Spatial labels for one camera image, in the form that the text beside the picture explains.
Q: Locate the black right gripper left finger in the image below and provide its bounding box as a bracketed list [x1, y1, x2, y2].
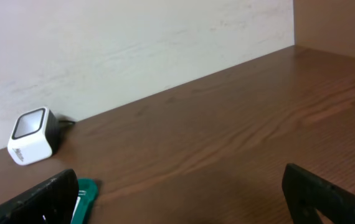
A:
[0, 169, 78, 223]

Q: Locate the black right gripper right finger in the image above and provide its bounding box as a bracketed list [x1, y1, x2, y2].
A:
[282, 163, 355, 224]

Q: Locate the white barcode scanner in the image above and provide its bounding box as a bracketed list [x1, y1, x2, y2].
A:
[7, 106, 60, 166]

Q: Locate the teal deodorant bottle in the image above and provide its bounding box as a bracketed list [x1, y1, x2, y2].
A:
[70, 178, 98, 224]

